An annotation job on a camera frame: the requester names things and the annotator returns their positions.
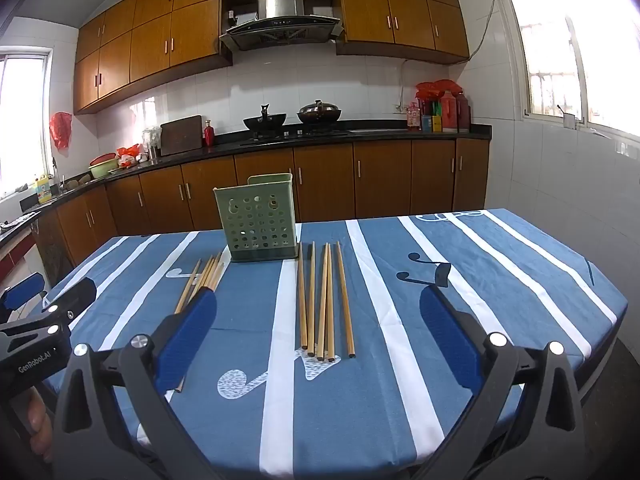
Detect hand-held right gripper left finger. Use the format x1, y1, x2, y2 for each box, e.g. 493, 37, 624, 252
50, 289, 227, 480

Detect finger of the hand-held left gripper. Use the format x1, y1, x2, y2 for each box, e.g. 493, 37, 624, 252
0, 272, 50, 319
0, 277, 98, 347

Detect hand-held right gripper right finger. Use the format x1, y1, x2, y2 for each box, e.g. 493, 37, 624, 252
414, 284, 589, 480

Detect green perforated chopstick holder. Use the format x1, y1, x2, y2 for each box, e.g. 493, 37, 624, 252
213, 173, 300, 264

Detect person's left hand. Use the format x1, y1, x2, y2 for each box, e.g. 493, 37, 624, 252
25, 387, 55, 461

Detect blue white striped tablecloth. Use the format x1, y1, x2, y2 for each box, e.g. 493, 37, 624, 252
42, 208, 629, 478

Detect yellow detergent bottle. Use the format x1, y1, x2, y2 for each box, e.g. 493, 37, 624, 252
33, 173, 53, 205

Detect green basin with red lid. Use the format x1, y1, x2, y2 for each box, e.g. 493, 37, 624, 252
88, 153, 121, 180

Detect red bag with food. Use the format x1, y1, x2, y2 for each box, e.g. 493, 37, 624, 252
116, 143, 143, 168

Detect hanging red plastic bag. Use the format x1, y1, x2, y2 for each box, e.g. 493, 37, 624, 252
49, 111, 74, 150

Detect small kitchen window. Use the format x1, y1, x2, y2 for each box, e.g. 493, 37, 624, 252
0, 46, 54, 202

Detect dark wooden cutting board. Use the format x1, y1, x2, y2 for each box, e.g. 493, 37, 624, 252
160, 115, 204, 157

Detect wooden lower kitchen cabinets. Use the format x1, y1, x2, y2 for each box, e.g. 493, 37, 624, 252
30, 137, 491, 268

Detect black kitchen countertop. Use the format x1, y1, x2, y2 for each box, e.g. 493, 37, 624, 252
0, 119, 493, 243

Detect bright red thermos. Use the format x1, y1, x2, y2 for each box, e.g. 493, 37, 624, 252
440, 90, 458, 134

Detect dark red thermos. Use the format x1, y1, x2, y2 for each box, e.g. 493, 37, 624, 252
455, 91, 472, 134

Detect black wok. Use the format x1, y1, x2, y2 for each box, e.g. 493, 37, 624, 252
243, 103, 288, 134

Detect gas stove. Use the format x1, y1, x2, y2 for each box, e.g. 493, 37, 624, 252
240, 127, 351, 147

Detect red bag over bottles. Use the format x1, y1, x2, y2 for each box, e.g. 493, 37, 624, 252
415, 79, 459, 104

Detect wok with lid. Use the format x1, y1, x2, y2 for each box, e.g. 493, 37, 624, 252
297, 99, 343, 125

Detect large kitchen window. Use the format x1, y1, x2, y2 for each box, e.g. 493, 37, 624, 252
487, 0, 640, 161

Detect steel range hood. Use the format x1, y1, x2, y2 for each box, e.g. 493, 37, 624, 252
218, 0, 347, 52

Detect wooden upper wall cabinets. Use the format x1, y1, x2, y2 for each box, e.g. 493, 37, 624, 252
73, 0, 471, 115

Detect white wall cable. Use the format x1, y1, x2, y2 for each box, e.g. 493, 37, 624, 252
469, 0, 502, 62

